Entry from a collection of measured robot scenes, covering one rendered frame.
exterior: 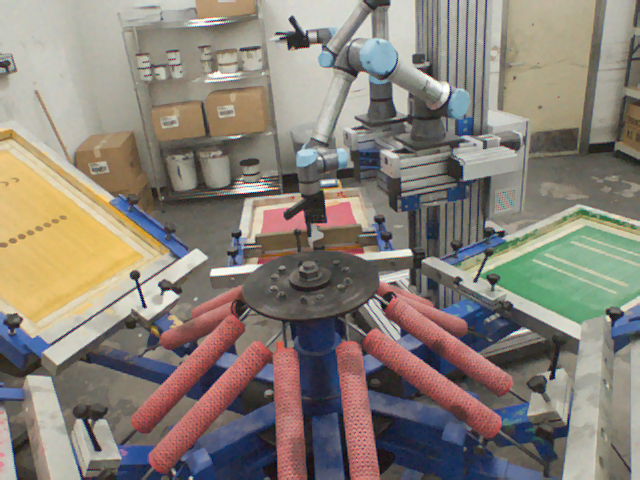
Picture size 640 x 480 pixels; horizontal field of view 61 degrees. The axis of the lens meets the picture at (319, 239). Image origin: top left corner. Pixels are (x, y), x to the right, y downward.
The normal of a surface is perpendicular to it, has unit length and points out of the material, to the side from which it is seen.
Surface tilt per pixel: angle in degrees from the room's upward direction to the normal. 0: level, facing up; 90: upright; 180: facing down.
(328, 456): 0
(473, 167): 90
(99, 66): 90
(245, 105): 89
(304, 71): 90
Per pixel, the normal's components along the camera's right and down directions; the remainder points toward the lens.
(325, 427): -0.09, -0.90
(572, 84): 0.05, 0.42
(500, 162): 0.29, 0.38
